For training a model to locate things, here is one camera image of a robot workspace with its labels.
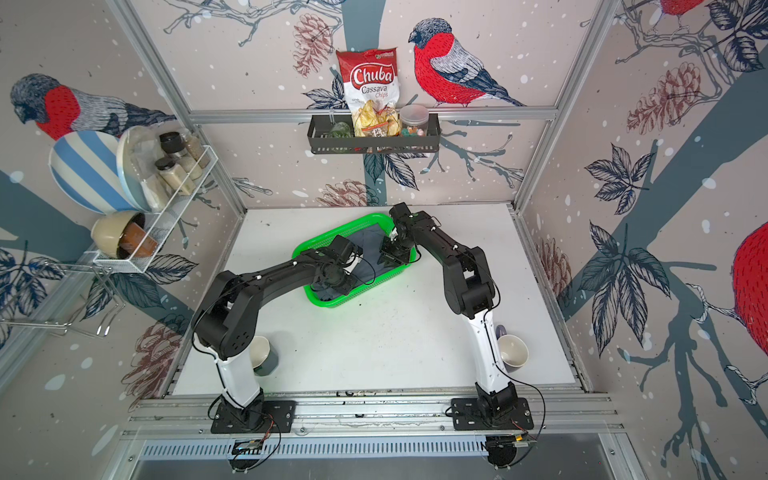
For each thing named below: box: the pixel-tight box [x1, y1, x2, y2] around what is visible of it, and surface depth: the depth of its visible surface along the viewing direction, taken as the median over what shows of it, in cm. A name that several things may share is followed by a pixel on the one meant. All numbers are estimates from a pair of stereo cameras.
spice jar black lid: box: [159, 131, 187, 153], surface depth 81 cm
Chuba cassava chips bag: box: [336, 47, 401, 138], surface depth 84 cm
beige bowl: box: [91, 211, 141, 258], surface depth 61 cm
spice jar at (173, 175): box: [155, 157, 196, 195], surface depth 78 cm
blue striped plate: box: [48, 130, 140, 214], surface depth 66 cm
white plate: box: [116, 125, 168, 213], surface depth 69 cm
